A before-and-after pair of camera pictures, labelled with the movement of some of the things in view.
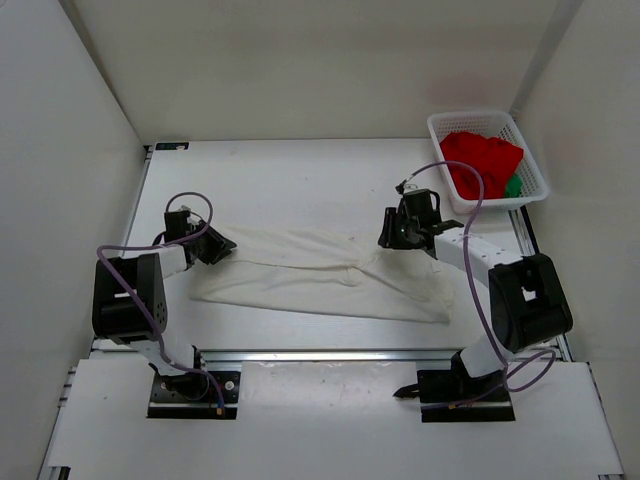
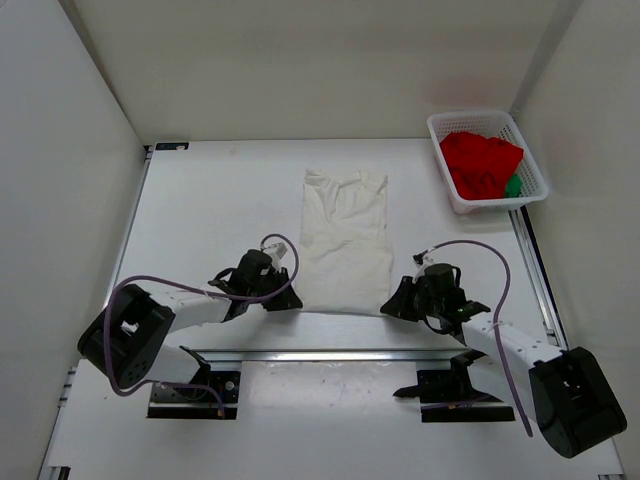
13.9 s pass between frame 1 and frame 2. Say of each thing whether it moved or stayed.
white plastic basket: stayed
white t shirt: moved
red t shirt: stayed
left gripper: moved
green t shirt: stayed
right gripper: moved
